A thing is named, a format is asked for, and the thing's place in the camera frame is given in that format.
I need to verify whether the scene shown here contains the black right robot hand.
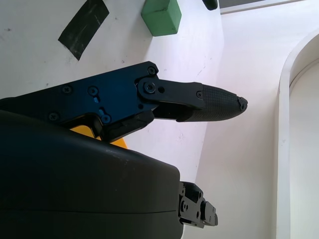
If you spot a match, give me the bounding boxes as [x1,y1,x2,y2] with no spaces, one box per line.
[0,61,249,239]

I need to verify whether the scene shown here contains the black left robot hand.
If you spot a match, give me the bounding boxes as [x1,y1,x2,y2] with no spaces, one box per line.
[203,0,219,11]

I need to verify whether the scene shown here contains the green wooden block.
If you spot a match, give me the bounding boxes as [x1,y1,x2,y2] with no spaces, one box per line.
[141,0,182,37]

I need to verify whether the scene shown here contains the yellow wooden block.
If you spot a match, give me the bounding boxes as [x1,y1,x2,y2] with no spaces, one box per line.
[69,125,129,150]

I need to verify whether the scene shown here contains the black tape strip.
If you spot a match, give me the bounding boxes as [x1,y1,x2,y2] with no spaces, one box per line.
[58,0,110,61]

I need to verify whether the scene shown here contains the white curved tray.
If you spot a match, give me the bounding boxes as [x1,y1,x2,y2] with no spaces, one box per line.
[277,31,319,239]

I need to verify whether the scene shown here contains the grey panel with white frame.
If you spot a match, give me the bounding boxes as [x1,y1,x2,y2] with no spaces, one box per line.
[219,0,319,15]

